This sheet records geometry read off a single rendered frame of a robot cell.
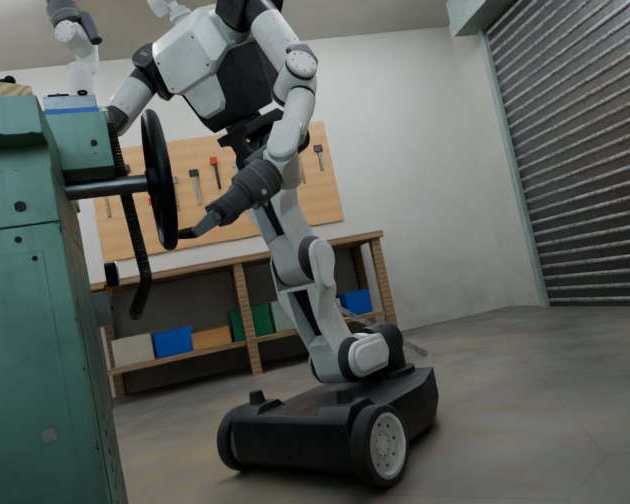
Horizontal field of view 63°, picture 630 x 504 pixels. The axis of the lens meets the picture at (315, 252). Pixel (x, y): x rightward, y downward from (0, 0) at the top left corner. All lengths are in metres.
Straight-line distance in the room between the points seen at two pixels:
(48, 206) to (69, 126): 0.28
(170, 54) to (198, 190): 2.89
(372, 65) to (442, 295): 2.19
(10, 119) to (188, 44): 0.73
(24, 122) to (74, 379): 0.39
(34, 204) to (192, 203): 3.55
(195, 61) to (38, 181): 0.74
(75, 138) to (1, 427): 0.54
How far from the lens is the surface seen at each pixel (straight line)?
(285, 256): 1.59
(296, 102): 1.26
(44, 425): 0.88
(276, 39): 1.39
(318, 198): 4.50
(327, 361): 1.66
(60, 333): 0.87
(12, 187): 0.91
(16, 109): 0.91
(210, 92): 1.54
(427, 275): 4.73
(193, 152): 4.51
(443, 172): 4.95
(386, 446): 1.45
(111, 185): 1.10
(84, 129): 1.13
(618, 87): 3.76
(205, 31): 1.51
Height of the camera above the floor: 0.53
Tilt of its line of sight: 4 degrees up
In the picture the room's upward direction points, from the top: 11 degrees counter-clockwise
